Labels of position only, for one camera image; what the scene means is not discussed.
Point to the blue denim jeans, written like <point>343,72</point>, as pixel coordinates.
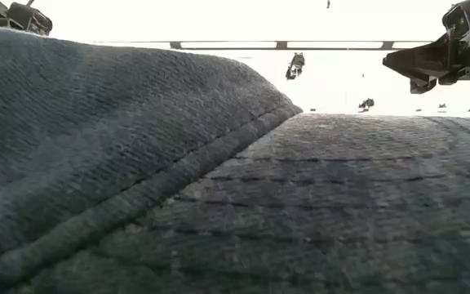
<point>137,163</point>

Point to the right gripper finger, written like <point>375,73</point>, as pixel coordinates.
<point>422,85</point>
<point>422,59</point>

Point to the overhead rig frame bar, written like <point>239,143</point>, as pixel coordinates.
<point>282,45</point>

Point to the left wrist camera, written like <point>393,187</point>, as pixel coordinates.
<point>29,18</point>

